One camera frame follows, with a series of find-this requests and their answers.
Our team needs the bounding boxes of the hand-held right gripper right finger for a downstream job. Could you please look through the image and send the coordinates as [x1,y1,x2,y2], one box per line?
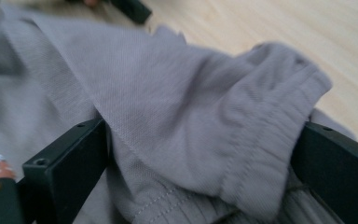
[292,120,358,224]

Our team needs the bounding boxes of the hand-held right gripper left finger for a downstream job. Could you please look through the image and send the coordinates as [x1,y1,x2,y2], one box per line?
[22,118,110,224]

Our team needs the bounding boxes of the grey pants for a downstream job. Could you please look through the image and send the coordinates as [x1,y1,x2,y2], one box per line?
[0,3,358,224]

